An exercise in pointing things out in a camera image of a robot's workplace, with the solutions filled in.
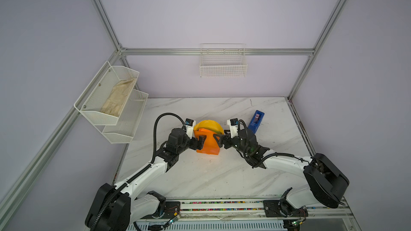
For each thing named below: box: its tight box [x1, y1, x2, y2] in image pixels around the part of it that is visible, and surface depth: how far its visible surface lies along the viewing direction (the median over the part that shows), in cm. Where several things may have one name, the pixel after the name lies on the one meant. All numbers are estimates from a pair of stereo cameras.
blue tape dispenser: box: [247, 110, 265, 135], surface depth 103 cm
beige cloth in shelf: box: [100, 78, 137, 118], surface depth 80 cm
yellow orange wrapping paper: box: [193, 119, 225, 156], surface depth 84 cm
